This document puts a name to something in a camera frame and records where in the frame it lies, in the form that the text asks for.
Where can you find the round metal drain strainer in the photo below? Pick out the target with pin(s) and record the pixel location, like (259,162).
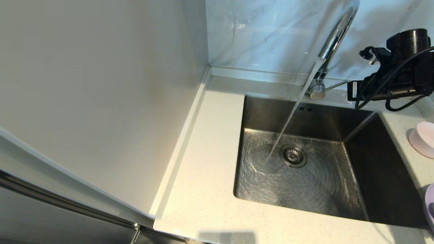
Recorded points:
(293,156)

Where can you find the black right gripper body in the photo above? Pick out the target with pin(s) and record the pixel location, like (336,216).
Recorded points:
(390,88)

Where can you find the running water stream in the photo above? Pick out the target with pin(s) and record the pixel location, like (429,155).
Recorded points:
(291,115)

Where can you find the pink bowl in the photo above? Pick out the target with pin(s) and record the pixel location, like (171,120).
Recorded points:
(423,139)

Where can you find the lilac plate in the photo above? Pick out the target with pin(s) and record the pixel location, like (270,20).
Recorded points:
(428,195)

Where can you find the white tall cabinet panel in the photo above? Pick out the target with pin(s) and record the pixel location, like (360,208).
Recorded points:
(101,84)

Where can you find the grey appliance front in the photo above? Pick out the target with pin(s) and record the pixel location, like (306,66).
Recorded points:
(51,220)

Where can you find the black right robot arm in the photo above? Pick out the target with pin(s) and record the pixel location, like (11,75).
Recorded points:
(410,51)

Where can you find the chrome gooseneck faucet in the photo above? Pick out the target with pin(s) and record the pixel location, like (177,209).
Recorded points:
(317,90)

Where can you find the stainless steel sink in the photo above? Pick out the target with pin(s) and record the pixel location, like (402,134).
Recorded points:
(322,189)

